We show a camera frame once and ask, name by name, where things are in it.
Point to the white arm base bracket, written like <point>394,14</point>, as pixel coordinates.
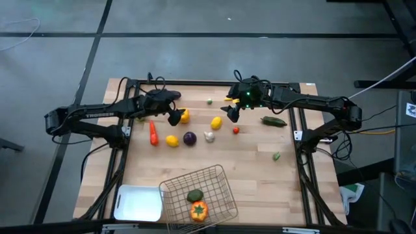
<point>126,131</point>
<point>298,135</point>

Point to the grey cabinet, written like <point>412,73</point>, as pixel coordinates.
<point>404,146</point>

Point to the small red tomato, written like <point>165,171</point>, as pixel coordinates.
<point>236,130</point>

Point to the grey metal leg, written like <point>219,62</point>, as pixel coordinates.
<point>11,145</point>

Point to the white plastic tray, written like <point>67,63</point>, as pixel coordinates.
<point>138,203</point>

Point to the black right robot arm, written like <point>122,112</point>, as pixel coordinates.
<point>308,99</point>

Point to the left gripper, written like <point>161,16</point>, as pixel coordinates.
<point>156,104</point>

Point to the black frame hook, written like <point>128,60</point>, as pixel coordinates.
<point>149,78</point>

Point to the long dark green pepper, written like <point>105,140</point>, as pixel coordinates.
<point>273,121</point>

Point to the purple eggplant ball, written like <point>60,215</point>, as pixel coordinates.
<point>189,138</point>

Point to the yellow lemon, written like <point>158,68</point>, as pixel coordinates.
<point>172,141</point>
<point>216,123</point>

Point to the black camera mount beam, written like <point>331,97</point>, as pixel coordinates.
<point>48,227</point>

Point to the small green pepper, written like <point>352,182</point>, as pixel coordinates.
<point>276,156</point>

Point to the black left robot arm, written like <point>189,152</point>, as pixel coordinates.
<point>97,114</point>

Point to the white printed sticker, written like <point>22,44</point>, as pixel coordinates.
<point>411,110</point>

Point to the black metal table frame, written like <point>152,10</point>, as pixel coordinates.
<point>211,83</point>

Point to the small yellow corn cob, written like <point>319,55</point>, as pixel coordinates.
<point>228,98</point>

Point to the yellow bell pepper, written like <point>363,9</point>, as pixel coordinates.
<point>186,116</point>

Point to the orange bell pepper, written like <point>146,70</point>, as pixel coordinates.
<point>199,211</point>

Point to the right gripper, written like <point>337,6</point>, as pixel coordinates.
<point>252,96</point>

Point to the white garlic bulb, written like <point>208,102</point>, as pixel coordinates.
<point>209,136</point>

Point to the white and green bag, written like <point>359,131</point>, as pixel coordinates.
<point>352,191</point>

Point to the orange red carrot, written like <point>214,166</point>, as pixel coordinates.
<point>153,133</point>

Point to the small green mushroom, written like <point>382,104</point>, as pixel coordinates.
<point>209,101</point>

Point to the black metal stand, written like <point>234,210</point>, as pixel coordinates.
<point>373,84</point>

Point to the dark green avocado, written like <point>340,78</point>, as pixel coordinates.
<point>195,195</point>

